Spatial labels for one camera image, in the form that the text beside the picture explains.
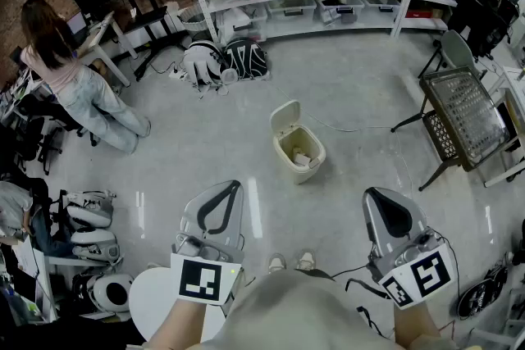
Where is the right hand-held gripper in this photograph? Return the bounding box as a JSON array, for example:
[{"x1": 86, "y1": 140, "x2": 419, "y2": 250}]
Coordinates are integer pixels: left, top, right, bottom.
[{"x1": 362, "y1": 186, "x2": 456, "y2": 311}]

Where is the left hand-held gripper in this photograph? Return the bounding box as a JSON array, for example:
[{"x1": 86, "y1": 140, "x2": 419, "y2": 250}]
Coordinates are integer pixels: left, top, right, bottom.
[{"x1": 169, "y1": 180, "x2": 246, "y2": 307}]

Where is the cream lidded trash bin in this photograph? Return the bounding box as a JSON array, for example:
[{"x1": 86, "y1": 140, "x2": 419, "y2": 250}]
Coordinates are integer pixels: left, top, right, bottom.
[{"x1": 272, "y1": 125, "x2": 327, "y2": 185}]

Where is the person's right forearm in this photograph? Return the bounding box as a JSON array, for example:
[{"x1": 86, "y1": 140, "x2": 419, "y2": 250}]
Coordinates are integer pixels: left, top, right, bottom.
[{"x1": 392, "y1": 297, "x2": 443, "y2": 346}]

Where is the person's left forearm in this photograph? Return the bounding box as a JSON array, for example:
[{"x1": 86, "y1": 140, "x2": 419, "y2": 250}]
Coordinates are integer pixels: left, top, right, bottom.
[{"x1": 145, "y1": 293, "x2": 207, "y2": 348}]

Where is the crumpled paper trash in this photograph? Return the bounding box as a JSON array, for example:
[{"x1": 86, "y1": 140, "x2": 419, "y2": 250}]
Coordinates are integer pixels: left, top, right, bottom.
[{"x1": 291, "y1": 148, "x2": 320, "y2": 170}]

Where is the person's left shoe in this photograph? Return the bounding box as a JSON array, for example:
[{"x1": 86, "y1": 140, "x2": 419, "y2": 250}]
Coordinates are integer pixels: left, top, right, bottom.
[{"x1": 266, "y1": 252, "x2": 288, "y2": 274}]

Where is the person's shoe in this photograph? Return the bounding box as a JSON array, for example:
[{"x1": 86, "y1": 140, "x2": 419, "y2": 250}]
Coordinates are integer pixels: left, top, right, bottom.
[
  {"x1": 294, "y1": 248, "x2": 317, "y2": 271},
  {"x1": 266, "y1": 252, "x2": 288, "y2": 274}
]

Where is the person's right shoe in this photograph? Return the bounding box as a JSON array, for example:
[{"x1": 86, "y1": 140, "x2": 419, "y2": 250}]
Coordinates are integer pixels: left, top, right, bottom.
[{"x1": 294, "y1": 248, "x2": 317, "y2": 271}]

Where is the black round bag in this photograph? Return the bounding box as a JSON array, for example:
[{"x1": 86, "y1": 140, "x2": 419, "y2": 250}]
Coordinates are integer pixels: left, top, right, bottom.
[{"x1": 456, "y1": 263, "x2": 510, "y2": 320}]

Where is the white robot shell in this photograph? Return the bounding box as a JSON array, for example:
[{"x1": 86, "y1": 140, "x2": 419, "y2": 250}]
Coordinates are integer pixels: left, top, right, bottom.
[
  {"x1": 72, "y1": 271, "x2": 135, "y2": 316},
  {"x1": 68, "y1": 226, "x2": 123, "y2": 266},
  {"x1": 60, "y1": 189, "x2": 119, "y2": 230}
]

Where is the person's grey shirt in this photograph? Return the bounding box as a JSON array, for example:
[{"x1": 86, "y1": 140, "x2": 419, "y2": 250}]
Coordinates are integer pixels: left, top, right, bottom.
[{"x1": 141, "y1": 268, "x2": 456, "y2": 350}]

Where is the white striped backpack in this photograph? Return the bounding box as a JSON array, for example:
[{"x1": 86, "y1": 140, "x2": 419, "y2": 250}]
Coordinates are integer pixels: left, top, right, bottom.
[{"x1": 181, "y1": 39, "x2": 227, "y2": 88}]

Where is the black patterned backpack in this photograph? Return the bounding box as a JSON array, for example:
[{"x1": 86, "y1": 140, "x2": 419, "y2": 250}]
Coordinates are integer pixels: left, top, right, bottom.
[{"x1": 222, "y1": 37, "x2": 271, "y2": 81}]

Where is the grey chair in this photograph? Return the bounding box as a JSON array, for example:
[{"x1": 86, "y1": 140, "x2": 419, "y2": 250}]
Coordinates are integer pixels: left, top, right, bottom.
[{"x1": 417, "y1": 29, "x2": 490, "y2": 81}]

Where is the white woven basket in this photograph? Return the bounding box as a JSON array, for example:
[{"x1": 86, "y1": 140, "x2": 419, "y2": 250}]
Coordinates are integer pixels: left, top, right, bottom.
[{"x1": 179, "y1": 6, "x2": 211, "y2": 39}]

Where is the black office chair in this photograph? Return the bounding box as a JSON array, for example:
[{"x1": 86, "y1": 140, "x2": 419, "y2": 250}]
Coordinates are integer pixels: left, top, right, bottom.
[{"x1": 15, "y1": 93, "x2": 102, "y2": 177}]

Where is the white desk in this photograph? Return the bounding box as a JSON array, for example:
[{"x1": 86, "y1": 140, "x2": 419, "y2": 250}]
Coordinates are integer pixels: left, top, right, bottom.
[{"x1": 75, "y1": 10, "x2": 133, "y2": 89}]

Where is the black screen stand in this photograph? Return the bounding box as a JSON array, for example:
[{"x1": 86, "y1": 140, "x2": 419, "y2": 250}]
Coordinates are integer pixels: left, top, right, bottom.
[{"x1": 113, "y1": 0, "x2": 192, "y2": 82}]

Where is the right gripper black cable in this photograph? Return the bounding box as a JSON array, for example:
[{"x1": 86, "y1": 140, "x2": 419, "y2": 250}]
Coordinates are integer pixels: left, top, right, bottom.
[{"x1": 433, "y1": 230, "x2": 463, "y2": 302}]

